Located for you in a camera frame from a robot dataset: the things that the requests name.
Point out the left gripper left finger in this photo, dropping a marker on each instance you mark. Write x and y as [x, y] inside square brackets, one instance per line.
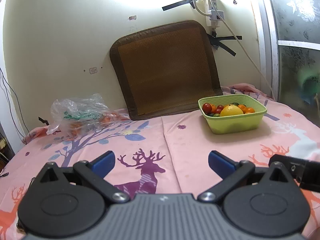
[69, 202]

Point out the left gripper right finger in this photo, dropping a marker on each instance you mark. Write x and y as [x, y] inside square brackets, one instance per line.
[260, 201]

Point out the red cherry tomato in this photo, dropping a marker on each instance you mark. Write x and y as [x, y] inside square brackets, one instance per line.
[207, 108]

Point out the green plastic basket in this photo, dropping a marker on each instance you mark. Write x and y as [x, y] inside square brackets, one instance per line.
[236, 123]

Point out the orange fruit in basket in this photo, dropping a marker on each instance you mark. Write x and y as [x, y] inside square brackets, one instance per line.
[249, 110]

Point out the clear plastic bag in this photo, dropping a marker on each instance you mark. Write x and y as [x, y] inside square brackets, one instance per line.
[77, 116]

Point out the yellow lemon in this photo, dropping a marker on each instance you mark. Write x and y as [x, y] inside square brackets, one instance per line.
[231, 110]

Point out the pink deer print bedsheet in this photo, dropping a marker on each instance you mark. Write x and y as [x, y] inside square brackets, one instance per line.
[168, 154]

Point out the frosted glass sliding door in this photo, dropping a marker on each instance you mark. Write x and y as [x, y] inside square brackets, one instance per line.
[293, 39]

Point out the brown woven seat cushion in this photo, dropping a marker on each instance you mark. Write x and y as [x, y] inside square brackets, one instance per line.
[165, 70]

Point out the white power strip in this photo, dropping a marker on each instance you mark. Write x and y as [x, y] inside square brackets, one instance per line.
[215, 16]

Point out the white wall socket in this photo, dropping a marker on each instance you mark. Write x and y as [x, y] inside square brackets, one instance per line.
[93, 70]

